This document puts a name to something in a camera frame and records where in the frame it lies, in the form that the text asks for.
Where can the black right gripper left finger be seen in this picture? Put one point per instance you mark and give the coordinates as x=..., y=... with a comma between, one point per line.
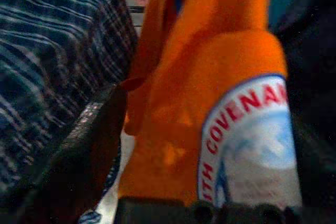
x=78, y=169

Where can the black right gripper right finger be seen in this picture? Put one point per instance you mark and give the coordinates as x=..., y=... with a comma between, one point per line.
x=320, y=171

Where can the blue plaid shirt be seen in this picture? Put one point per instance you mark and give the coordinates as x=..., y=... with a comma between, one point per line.
x=52, y=37

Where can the orange printed t-shirt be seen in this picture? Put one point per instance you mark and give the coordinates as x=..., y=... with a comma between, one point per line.
x=197, y=77

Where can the dark navy garment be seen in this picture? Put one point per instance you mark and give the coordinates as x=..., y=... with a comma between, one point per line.
x=315, y=37

